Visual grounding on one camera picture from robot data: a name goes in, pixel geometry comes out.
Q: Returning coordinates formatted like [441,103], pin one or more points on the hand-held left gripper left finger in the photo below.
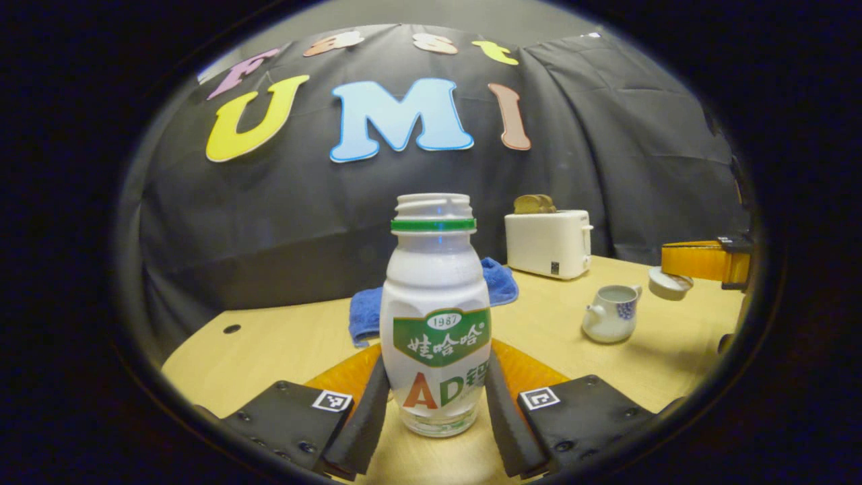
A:
[360,424]

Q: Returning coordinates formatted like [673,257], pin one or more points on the white toaster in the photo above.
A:
[545,246]

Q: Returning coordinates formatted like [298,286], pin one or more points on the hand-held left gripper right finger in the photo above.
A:
[508,424]

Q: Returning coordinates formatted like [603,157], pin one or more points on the black backdrop cloth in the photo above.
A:
[606,168]

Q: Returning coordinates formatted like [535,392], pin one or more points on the white blue-patterned teacup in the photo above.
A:
[609,316]

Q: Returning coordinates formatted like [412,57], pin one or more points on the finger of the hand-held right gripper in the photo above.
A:
[693,261]

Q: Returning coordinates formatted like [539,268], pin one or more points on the blue towel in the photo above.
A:
[365,316]

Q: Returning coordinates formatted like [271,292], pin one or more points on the white plastic water bottle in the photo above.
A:
[434,283]

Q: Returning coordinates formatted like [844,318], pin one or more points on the brown toast slice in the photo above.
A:
[549,205]
[526,205]

